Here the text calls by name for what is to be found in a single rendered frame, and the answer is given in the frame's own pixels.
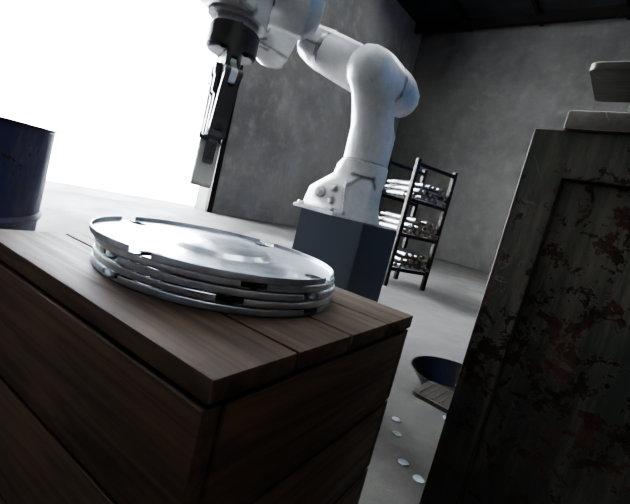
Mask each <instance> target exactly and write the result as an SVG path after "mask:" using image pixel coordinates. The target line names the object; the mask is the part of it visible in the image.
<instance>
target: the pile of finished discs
mask: <svg viewBox="0 0 630 504"><path fill-rule="evenodd" d="M94 239H95V243H94V244H93V249H92V252H91V257H90V259H91V263H92V265H93V266H94V267H95V268H96V269H97V270H98V271H99V272H100V273H101V274H103V275H104V276H106V277H108V278H111V280H113V281H115V282H117V283H119V284H121V285H124V286H126V287H128V288H131V289H133V290H136V291H139V292H141V293H144V294H147V295H150V296H153V297H157V298H160V299H163V300H167V301H171V302H174V303H178V304H182V305H187V306H191V307H196V308H201V309H206V310H211V311H217V312H223V313H230V314H238V315H247V316H258V317H298V316H307V315H308V314H309V315H312V314H316V313H319V312H321V311H323V310H324V309H326V308H327V306H328V305H329V302H330V299H331V297H332V293H333V291H334V287H335V284H334V280H335V278H334V276H333V278H332V279H331V281H329V282H327V283H324V284H320V285H311V286H286V285H273V284H263V283H255V282H248V281H241V280H235V279H229V278H223V277H218V276H212V275H207V274H203V273H198V272H194V271H189V270H185V269H181V268H177V267H173V266H169V265H165V264H162V263H158V262H155V261H152V260H148V259H145V258H143V257H142V256H151V253H141V255H139V256H136V255H133V254H130V253H128V252H125V251H122V250H120V249H118V248H115V247H113V246H111V245H109V244H107V243H105V242H103V241H101V240H100V239H98V238H96V237H95V236H94ZM120 275H123V276H125V277H127V278H130V279H132V280H128V279H126V278H124V277H121V276H120ZM115 276H117V278H115ZM291 309H302V310H291ZM304 310H305V311H306V312H305V313H304ZM306 313H307V314H306Z"/></svg>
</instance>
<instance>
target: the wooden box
mask: <svg viewBox="0 0 630 504"><path fill-rule="evenodd" d="M94 243H95V239H94V235H86V234H71V233H67V234H66V235H65V234H63V233H55V232H40V231H24V230H9V229H0V504H358V503H359V499H360V496H361V492H362V489H363V485H364V482H365V478H366V475H367V471H368V468H367V467H368V466H369V464H370V461H371V457H372V454H373V451H374V447H375V444H376V440H377V437H378V433H379V430H380V426H381V423H382V419H383V416H384V412H385V409H386V405H387V400H386V399H387V398H388V397H389V395H390V391H391V388H392V384H393V381H394V378H395V374H396V371H397V367H398V364H399V360H400V357H401V353H402V350H403V346H404V343H405V339H406V336H407V332H408V330H407V329H406V328H409V327H410V326H411V322H412V319H413V316H412V315H410V314H408V313H405V312H402V311H400V310H397V309H394V308H392V307H389V306H386V305H384V304H381V303H378V302H376V301H373V300H370V299H368V298H365V297H362V296H360V295H357V294H354V293H352V292H349V291H346V290H344V289H341V288H338V287H336V286H335V287H334V291H333V293H332V297H331V299H330V302H329V305H328V306H327V308H326V309H324V310H323V311H321V312H319V313H316V314H312V315H309V314H308V315H307V316H298V317H258V316H247V315H238V314H230V313H223V312H217V311H211V310H206V309H201V308H196V307H191V306H187V305H182V304H178V303H174V302H171V301H167V300H163V299H160V298H157V297H153V296H150V295H147V294H144V293H141V292H139V291H136V290H133V289H131V288H128V287H126V286H124V285H121V284H119V283H117V282H115V281H113V280H111V278H108V277H106V276H104V275H103V274H101V273H100V272H99V271H98V270H97V269H96V268H95V267H94V266H93V265H92V263H91V259H90V257H91V252H92V249H93V244H94Z"/></svg>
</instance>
